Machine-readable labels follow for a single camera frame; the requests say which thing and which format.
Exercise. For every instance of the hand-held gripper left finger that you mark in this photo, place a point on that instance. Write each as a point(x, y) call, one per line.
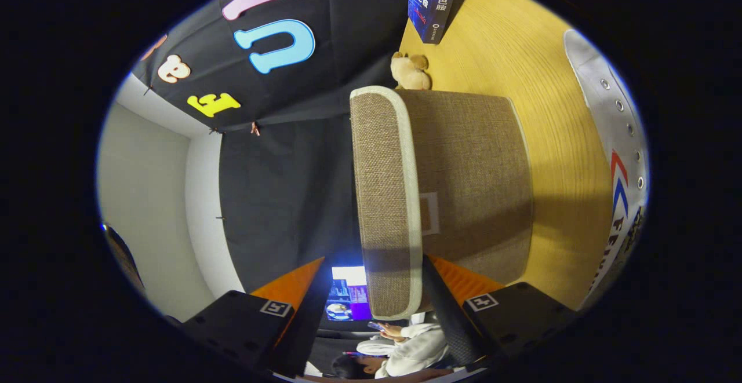
point(307, 325)

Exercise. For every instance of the brown fabric storage box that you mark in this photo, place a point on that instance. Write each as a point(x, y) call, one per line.
point(464, 168)

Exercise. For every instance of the black backdrop cloth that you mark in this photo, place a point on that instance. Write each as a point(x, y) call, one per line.
point(290, 197)

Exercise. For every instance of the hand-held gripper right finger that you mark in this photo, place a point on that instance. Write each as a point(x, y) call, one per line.
point(449, 319)

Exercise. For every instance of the white shoe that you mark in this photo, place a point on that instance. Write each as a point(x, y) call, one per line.
point(603, 116)

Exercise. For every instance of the computer monitor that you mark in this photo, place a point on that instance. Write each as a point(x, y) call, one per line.
point(348, 296)

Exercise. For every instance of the dark blue book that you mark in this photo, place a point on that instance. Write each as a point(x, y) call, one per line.
point(429, 6)

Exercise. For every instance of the brown plush toy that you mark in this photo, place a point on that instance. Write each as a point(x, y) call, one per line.
point(408, 73)

